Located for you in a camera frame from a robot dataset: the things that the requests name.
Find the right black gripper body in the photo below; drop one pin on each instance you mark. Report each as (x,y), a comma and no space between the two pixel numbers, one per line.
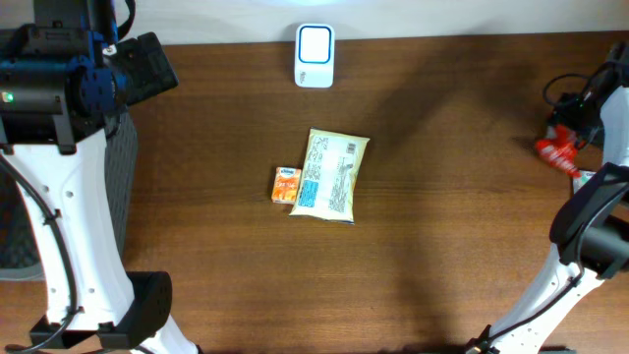
(568,116)

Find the red Hacks candy bag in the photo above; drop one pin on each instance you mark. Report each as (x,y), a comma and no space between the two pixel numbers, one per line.
(558,150)

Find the teal tissue pack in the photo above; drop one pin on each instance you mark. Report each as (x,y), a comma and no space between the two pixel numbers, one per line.
(582,179)

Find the beige snack bag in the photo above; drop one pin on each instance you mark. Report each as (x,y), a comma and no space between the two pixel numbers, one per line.
(329,176)

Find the orange tissue pack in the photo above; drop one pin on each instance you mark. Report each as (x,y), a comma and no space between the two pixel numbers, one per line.
(286,185)

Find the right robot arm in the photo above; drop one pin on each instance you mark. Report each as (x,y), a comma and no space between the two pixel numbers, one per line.
(589,244)

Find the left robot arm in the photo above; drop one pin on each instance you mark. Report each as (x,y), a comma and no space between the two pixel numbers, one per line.
(67,82)

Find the white barcode scanner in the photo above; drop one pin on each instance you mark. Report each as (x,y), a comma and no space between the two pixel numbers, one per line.
(314,56)

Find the grey plastic mesh basket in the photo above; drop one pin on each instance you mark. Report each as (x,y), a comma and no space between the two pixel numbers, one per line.
(19,255)

